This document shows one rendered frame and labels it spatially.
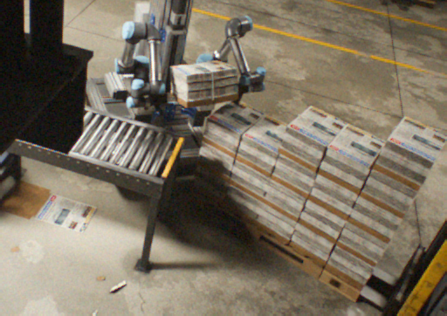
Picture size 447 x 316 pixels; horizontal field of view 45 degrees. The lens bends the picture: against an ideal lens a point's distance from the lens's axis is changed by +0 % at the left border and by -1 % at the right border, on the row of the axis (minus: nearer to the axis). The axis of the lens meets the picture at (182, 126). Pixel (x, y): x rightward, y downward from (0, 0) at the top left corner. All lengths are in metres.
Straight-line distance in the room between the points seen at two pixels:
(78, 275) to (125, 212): 0.68
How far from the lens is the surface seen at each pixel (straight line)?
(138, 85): 3.53
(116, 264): 3.87
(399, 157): 3.41
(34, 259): 3.89
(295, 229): 3.99
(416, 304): 3.73
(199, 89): 3.54
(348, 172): 3.57
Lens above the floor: 2.99
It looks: 35 degrees down
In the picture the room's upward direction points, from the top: 11 degrees clockwise
